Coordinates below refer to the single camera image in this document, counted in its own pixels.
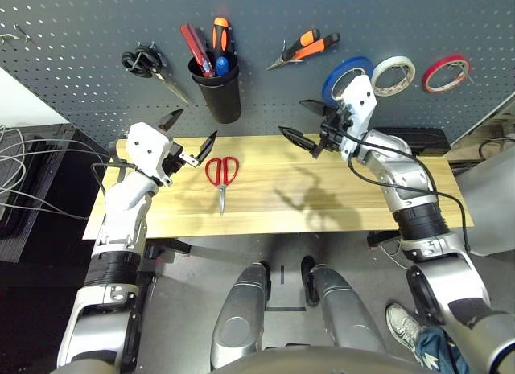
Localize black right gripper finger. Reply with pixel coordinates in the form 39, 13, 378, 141
299, 99, 336, 118
278, 125, 323, 158

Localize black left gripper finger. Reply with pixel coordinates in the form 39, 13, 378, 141
196, 130, 219, 162
156, 109, 185, 133

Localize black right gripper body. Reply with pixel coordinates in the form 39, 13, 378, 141
311, 104, 355, 160

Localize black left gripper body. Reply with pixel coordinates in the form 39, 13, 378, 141
160, 142, 201, 186

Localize red handled scissors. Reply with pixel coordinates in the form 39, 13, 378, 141
204, 156, 240, 217

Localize blue tape roll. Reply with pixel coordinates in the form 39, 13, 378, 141
321, 55, 376, 108

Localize orange black needle-nose pliers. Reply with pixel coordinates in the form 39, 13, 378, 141
265, 29, 341, 72

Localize blue handled screwdriver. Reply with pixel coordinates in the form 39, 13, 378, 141
214, 55, 231, 78

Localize grey perforated pegboard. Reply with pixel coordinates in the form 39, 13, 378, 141
0, 0, 515, 150

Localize black tool cup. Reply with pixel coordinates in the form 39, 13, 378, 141
190, 54, 242, 125

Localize white tape roll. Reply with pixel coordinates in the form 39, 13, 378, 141
370, 55, 417, 98

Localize black plastic tool case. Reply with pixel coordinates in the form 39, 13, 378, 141
373, 127, 451, 157

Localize red tape roll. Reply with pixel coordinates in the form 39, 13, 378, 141
421, 54, 472, 94

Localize black box under table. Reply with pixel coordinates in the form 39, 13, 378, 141
366, 230, 403, 249

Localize black equipment box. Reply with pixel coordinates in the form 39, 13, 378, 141
0, 122, 117, 265

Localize white side panel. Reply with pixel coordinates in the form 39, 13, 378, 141
0, 66, 72, 128

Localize grey machine housing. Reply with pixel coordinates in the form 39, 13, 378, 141
454, 148, 515, 258

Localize silver left robot leg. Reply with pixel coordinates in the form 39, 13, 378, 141
210, 262, 271, 369

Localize silver robot leg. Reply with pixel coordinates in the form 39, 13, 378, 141
301, 255, 386, 355
210, 262, 271, 369

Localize silver right robot leg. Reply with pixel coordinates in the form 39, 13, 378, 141
301, 255, 386, 355

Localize white grey sneaker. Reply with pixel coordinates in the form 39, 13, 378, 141
385, 302, 427, 359

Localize grey robot torso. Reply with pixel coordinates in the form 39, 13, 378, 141
50, 347, 427, 374

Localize blue jeans leg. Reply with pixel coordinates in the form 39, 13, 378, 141
414, 325, 472, 374

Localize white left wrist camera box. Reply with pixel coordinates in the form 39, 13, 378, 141
125, 122, 175, 186

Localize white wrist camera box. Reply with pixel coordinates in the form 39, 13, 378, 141
125, 122, 175, 186
340, 73, 378, 162

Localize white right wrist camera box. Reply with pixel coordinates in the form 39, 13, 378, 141
340, 73, 378, 162

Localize black handled scissors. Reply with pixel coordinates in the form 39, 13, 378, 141
122, 42, 193, 105

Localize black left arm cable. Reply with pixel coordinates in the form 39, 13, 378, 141
91, 160, 138, 198

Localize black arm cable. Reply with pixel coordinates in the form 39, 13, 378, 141
91, 160, 138, 198
344, 130, 472, 253

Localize clear red handled screwdriver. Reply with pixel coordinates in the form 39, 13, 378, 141
179, 23, 216, 78

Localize orange black handled screwdriver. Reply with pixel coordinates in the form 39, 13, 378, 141
212, 16, 233, 65

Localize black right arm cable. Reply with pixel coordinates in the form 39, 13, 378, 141
344, 130, 472, 253

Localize white floor cable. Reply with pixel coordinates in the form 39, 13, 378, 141
380, 245, 411, 270

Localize grey cable bundle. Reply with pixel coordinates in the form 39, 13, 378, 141
0, 124, 112, 222

